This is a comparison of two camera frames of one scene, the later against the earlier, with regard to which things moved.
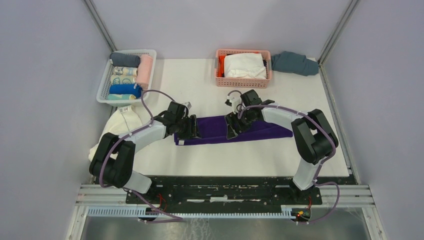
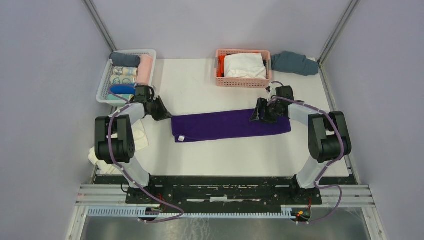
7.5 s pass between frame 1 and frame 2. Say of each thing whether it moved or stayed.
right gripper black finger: moved
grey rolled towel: stayed
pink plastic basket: stayed
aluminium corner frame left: stayed
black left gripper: moved
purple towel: stayed
